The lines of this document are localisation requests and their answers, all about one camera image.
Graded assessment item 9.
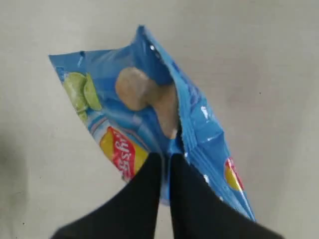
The blue chips bag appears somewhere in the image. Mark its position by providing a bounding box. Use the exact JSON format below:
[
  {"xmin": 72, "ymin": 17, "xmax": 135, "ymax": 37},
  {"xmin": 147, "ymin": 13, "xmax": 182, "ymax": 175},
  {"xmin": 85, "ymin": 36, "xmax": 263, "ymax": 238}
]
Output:
[{"xmin": 49, "ymin": 25, "xmax": 255, "ymax": 220}]

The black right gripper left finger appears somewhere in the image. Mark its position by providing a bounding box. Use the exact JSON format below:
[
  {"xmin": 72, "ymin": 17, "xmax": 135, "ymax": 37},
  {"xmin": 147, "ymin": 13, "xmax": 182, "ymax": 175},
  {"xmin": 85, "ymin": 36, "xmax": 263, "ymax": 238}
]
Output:
[{"xmin": 52, "ymin": 153, "xmax": 161, "ymax": 239}]

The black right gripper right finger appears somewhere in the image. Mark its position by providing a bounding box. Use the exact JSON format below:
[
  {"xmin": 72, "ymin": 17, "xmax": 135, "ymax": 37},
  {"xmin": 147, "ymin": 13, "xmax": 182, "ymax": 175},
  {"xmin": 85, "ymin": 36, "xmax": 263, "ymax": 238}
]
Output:
[{"xmin": 170, "ymin": 154, "xmax": 282, "ymax": 239}]

